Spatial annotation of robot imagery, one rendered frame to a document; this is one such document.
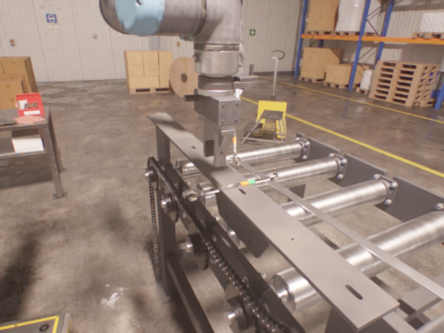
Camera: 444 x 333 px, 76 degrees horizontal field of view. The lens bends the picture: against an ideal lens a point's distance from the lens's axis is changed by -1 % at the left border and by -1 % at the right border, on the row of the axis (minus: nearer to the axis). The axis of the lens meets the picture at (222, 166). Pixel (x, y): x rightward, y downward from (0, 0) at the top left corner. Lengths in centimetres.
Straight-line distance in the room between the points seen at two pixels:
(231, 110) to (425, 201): 113
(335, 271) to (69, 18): 1053
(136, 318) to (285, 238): 148
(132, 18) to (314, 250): 49
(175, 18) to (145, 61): 767
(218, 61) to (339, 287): 44
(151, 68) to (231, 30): 767
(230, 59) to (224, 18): 7
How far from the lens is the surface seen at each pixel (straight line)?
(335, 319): 59
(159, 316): 194
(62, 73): 1081
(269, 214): 63
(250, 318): 79
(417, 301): 116
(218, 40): 56
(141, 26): 51
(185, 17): 53
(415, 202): 155
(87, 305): 209
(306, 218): 118
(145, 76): 822
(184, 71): 746
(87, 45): 1076
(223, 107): 56
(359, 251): 103
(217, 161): 63
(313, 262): 54
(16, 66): 768
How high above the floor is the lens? 152
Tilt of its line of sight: 25 degrees down
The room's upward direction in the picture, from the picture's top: 2 degrees clockwise
